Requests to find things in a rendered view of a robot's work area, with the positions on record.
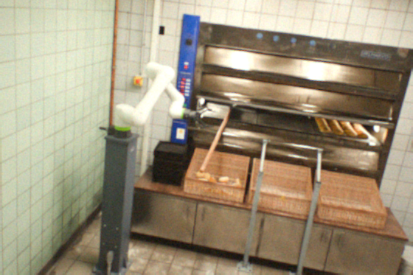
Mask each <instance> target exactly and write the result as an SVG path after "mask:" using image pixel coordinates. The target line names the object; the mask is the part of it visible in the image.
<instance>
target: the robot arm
mask: <svg viewBox="0 0 413 275"><path fill-rule="evenodd" d="M145 74H146V75H147V76H148V77H149V78H150V79H151V80H152V81H153V83H152V85H151V86H150V89H149V90H148V92H147V93H146V94H145V96H144V97H143V99H142V100H141V101H140V103H139V104H138V105H137V106H136V107H135V108H134V107H133V106H131V105H126V104H121V105H116V107H115V115H114V125H112V126H108V127H107V128H105V127H101V126H100V130H106V132H107V135H113V136H114V137H115V138H118V139H129V138H131V137H132V133H131V126H134V127H137V128H138V127H142V126H143V125H144V124H145V123H146V120H147V118H148V117H149V115H150V112H151V110H152V108H153V106H154V105H155V104H156V102H157V99H158V98H159V97H160V96H161V94H162V92H164V93H165V94H166V95H167V96H168V97H169V98H170V100H171V104H170V109H169V111H168V114H169V116H170V118H171V119H187V120H190V119H193V120H195V121H196V122H195V124H196V125H199V126H200V127H202V128H203V129H205V128H210V127H212V128H213V127H214V125H205V124H204V122H203V121H202V120H201V114H202V113H203V112H206V111H209V112H217V111H212V109H211V108H209V107H208V106H204V107H203V108H198V109H197V111H198V112H194V111H191V110H189V109H184V108H182V106H183V104H184V97H183V95H181V94H180V93H179V92H178V91H177V90H176V88H175V87H174V86H173V85H172V84H171V83H170V82H171V81H172V79H173V78H174V77H175V73H174V71H173V70H172V69H171V68H170V67H169V66H163V65H159V64H157V63H154V62H150V63H149V64H146V66H145ZM205 108H206V110H204V111H203V112H199V111H200V110H203V109H205ZM198 121H199V122H200V123H201V124H202V125H201V124H199V123H198Z"/></svg>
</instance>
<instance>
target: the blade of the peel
mask: <svg viewBox="0 0 413 275"><path fill-rule="evenodd" d="M207 105H210V106H214V107H219V108H226V109H229V108H230V106H232V107H233V108H232V110H235V111H242V112H251V113H256V111H257V108H255V107H251V106H245V105H233V104H229V103H224V102H217V101H211V100H210V101H209V102H208V103H207Z"/></svg>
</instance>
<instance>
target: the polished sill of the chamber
mask: <svg viewBox="0 0 413 275"><path fill-rule="evenodd" d="M201 120H202V121H205V122H214V123H218V124H223V121H224V120H225V119H219V118H214V117H210V116H202V115H201ZM225 125H234V126H238V127H242V128H251V129H255V130H262V131H267V132H271V133H282V134H287V135H291V136H299V137H304V138H308V139H315V140H320V141H328V142H336V143H341V144H345V145H352V146H357V147H365V148H369V149H373V150H382V148H383V146H382V145H380V144H376V143H371V142H360V141H355V140H350V139H343V138H338V137H334V136H325V135H321V134H317V133H305V132H301V131H296V130H289V129H284V128H276V127H271V126H263V125H256V124H251V123H246V122H239V121H234V120H230V119H228V120H227V121H226V124H225Z"/></svg>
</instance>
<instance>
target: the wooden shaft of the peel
mask: <svg viewBox="0 0 413 275"><path fill-rule="evenodd" d="M231 112H232V109H231V108H230V109H229V111H228V112H227V114H226V117H225V120H224V121H223V124H222V125H221V127H220V129H219V131H218V134H217V136H216V137H215V140H214V142H213V143H212V146H211V148H210V150H209V152H208V153H207V155H206V158H205V159H204V163H203V164H202V167H201V169H200V170H199V172H200V173H204V171H205V167H206V166H207V164H208V161H209V160H210V158H211V156H212V152H213V150H214V149H215V146H216V144H217V143H218V139H219V137H220V135H221V133H222V131H223V129H224V127H225V124H226V121H227V119H228V118H229V115H230V113H231Z"/></svg>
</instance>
